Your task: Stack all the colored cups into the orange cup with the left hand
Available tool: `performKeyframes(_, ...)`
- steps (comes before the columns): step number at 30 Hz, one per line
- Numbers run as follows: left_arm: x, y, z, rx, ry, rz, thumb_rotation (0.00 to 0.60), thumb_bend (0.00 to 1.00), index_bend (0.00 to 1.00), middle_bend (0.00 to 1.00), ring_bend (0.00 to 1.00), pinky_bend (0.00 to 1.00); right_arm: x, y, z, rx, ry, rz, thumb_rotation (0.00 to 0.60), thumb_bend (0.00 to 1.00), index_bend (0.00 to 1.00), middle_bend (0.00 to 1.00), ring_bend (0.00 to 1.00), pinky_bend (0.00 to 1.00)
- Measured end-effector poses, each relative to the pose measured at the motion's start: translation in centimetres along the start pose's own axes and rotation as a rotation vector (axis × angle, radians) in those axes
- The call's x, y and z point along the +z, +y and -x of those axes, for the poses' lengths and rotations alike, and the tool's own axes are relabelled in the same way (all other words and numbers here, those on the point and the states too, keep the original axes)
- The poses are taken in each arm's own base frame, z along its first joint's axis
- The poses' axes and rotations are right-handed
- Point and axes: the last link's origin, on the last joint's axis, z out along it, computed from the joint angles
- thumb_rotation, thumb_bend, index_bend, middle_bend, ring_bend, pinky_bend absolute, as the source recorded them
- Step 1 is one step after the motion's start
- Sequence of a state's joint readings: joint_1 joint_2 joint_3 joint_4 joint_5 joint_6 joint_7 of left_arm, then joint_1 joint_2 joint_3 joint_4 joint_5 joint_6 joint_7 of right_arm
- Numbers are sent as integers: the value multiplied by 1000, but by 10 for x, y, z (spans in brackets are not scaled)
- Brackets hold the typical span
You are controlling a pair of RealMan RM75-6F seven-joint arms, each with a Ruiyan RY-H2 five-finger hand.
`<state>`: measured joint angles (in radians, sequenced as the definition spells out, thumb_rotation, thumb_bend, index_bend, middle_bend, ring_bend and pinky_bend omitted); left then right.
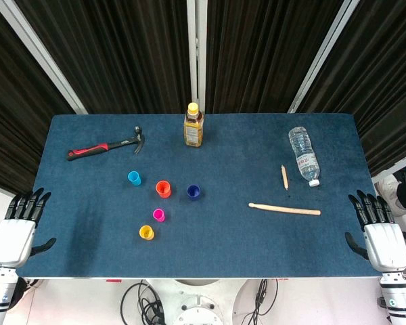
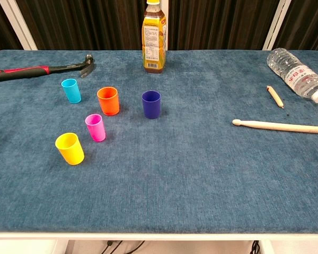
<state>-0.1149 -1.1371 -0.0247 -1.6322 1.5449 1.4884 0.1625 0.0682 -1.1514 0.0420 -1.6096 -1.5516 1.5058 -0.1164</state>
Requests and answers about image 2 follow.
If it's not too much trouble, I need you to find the red black claw hammer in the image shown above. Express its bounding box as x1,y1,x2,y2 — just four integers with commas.
0,54,96,83

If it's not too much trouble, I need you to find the orange plastic cup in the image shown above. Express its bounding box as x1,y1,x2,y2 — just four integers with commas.
96,86,120,116

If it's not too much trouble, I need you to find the yellow label tea bottle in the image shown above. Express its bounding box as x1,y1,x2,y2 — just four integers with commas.
142,0,167,74

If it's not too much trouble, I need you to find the short wooden pencil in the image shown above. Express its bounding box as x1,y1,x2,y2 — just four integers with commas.
266,85,285,110

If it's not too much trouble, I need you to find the wooden drumstick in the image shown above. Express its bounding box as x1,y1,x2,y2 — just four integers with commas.
232,119,318,135

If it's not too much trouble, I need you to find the clear plastic water bottle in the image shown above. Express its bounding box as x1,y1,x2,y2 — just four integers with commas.
266,47,318,104

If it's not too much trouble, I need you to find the yellow plastic cup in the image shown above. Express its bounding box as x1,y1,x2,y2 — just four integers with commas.
55,132,85,166

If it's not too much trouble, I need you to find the dark purple plastic cup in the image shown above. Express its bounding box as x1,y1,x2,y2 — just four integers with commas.
142,90,162,120

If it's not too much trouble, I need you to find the black curtain panel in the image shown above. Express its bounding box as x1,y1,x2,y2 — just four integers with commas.
0,0,24,58
168,0,280,51
272,0,318,51
15,0,149,51

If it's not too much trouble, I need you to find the blue table cloth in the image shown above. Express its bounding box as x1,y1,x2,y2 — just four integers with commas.
0,49,318,234

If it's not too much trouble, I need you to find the pink plastic cup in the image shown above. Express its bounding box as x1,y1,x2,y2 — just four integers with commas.
85,114,107,143

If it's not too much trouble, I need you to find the light blue plastic cup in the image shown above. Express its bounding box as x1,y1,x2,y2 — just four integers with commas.
61,78,82,104

